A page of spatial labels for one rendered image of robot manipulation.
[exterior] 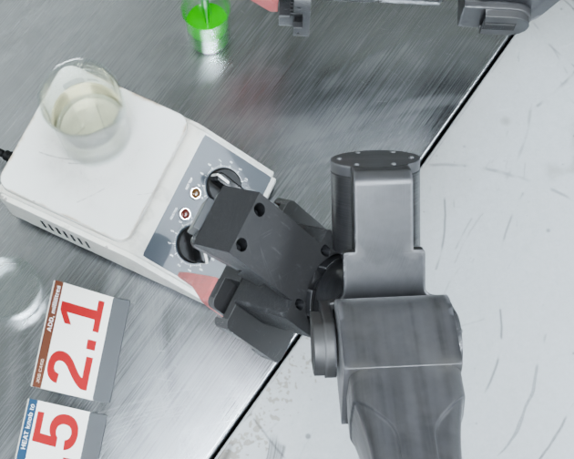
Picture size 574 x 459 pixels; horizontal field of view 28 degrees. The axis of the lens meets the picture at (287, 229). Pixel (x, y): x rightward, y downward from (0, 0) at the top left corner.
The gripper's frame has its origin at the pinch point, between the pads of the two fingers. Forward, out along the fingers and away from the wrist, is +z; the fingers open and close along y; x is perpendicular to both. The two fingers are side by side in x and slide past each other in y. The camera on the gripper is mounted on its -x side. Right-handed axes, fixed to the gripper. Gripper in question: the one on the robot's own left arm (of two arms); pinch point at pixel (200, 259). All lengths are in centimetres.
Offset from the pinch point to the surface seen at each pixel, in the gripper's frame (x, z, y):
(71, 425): 5.8, 11.6, 15.2
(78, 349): 3.8, 13.1, 9.3
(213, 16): 0.9, 15.0, -22.6
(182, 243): 3.8, 7.4, -2.0
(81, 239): -0.7, 14.0, 1.3
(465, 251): 22.1, -5.6, -13.4
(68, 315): 1.8, 13.8, 7.2
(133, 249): 0.9, 9.0, 0.5
